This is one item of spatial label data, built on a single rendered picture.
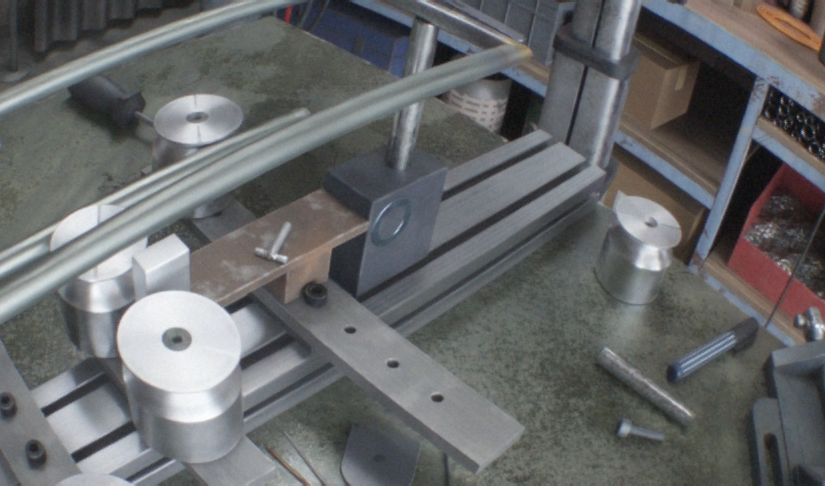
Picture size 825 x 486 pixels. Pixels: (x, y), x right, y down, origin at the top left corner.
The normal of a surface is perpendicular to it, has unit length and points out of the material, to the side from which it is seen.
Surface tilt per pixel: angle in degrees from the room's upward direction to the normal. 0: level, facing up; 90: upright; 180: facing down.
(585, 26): 90
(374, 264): 90
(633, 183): 94
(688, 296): 0
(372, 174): 0
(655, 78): 91
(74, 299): 41
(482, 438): 0
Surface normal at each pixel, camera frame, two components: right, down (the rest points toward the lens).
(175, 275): 0.72, 0.53
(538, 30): -0.68, 0.38
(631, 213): 0.16, -0.76
